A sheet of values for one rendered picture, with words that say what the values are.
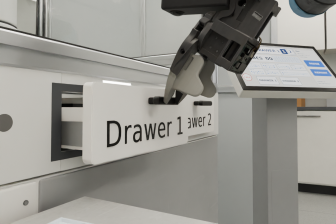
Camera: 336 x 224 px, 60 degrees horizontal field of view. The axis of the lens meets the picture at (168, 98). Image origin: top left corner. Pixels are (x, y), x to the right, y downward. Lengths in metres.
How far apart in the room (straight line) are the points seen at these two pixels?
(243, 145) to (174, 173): 1.40
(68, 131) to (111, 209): 0.13
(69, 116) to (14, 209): 0.14
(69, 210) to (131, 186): 0.21
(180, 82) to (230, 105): 1.68
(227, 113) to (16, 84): 1.82
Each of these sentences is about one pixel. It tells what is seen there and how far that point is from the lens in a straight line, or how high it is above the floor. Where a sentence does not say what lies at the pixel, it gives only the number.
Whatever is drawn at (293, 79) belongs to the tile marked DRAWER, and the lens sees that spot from 1.34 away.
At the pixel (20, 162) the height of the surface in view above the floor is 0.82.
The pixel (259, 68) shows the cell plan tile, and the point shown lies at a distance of 1.29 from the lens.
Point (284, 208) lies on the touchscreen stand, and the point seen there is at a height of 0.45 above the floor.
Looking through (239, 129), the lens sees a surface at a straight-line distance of 2.11.
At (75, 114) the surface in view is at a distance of 0.44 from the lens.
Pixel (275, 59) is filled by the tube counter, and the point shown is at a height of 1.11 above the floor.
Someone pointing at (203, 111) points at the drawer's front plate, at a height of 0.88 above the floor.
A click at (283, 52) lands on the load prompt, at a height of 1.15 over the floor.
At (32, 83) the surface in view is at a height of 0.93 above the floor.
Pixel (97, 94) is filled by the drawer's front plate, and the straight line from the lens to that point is 0.40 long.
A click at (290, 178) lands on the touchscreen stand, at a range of 1.44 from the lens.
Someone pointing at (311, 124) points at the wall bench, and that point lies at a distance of 3.36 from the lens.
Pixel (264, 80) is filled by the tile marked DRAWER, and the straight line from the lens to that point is 1.24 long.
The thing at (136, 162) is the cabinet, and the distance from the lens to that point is 0.61.
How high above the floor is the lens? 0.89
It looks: 2 degrees up
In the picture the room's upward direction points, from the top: straight up
